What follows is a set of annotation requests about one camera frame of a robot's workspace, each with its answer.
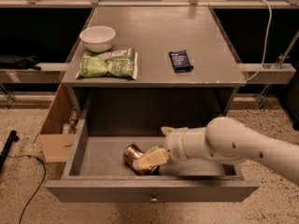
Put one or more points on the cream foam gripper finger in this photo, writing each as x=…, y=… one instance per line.
x=167, y=130
x=155, y=156

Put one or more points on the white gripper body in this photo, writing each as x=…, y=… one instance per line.
x=175, y=144

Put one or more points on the orange soda can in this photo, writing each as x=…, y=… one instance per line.
x=131, y=154

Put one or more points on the dark blue snack packet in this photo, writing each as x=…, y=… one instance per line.
x=180, y=61

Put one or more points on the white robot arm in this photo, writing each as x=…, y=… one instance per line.
x=224, y=140

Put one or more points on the grey open top drawer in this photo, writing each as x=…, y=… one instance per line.
x=96, y=172

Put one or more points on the green chip bag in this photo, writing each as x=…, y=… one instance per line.
x=115, y=63

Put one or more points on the bottle inside cardboard box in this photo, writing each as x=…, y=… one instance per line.
x=70, y=126

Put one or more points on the brown cardboard box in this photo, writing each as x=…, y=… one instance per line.
x=56, y=145

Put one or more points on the white ceramic bowl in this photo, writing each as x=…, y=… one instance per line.
x=97, y=39

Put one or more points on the grey right side ledge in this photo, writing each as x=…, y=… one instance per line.
x=256, y=73

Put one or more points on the grey ledge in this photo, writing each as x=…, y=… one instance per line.
x=256, y=73
x=49, y=73

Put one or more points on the grey left side ledge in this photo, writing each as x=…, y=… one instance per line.
x=49, y=73

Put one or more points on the black pole on floor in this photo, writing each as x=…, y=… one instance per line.
x=13, y=137

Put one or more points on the black object on ledge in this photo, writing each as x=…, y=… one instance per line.
x=18, y=62

